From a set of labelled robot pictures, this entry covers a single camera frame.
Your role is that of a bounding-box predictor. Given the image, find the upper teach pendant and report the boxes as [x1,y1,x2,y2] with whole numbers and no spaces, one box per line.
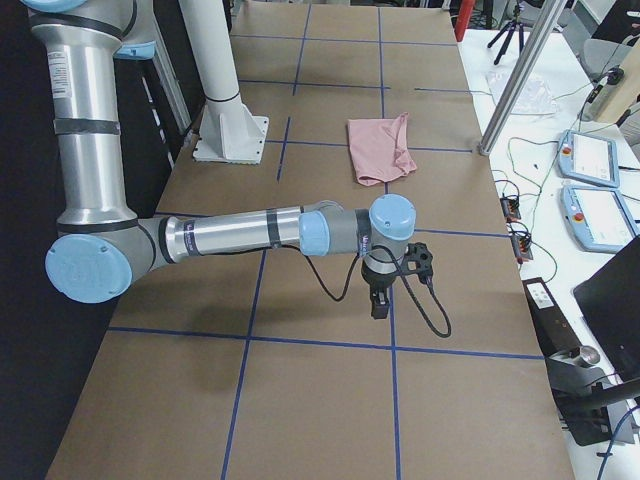
[558,130,620,188]

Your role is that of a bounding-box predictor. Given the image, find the lower teach pendant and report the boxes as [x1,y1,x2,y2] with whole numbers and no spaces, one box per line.
[561,185,639,254]

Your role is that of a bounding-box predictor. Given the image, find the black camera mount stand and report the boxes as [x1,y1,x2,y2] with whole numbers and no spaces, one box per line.
[523,277,639,446]

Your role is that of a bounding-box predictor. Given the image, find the teach pendant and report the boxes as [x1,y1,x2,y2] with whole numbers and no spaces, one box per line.
[561,185,639,254]
[558,130,620,188]

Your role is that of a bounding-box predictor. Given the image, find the plastic bag on table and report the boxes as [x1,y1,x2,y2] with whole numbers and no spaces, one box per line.
[485,70,558,116]

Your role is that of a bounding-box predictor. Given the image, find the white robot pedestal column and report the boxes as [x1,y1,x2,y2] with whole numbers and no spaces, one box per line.
[179,0,269,165]

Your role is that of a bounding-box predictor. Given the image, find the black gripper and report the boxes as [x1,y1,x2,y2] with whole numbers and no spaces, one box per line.
[361,267,397,320]

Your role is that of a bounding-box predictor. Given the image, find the orange circuit board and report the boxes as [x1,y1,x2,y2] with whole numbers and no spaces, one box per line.
[510,231,533,265]
[499,196,521,223]

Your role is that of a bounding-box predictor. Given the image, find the black laptop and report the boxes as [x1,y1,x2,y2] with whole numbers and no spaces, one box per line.
[573,238,640,380]

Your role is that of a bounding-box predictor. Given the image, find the pink Snoopy t-shirt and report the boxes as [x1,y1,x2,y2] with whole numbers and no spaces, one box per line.
[347,112,417,186]

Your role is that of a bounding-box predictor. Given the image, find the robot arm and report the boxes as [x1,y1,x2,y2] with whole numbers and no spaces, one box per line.
[26,1,419,319]

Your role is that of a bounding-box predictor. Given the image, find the upper orange circuit board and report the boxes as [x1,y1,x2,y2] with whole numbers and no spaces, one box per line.
[499,196,521,223]

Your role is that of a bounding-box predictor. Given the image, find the aluminium frame post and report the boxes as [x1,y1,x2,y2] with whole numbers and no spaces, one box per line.
[478,0,566,156]

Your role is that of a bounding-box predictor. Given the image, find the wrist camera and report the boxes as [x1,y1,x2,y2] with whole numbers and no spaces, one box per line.
[401,242,433,288]

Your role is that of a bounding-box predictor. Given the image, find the black camera tripod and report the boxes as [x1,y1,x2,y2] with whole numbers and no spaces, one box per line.
[487,0,524,65]

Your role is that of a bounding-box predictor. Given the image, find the lower orange circuit board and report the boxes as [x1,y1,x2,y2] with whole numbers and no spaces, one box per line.
[510,231,533,265]

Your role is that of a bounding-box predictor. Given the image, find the beige board with clamp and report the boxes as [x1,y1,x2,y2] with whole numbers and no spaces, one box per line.
[579,39,639,123]

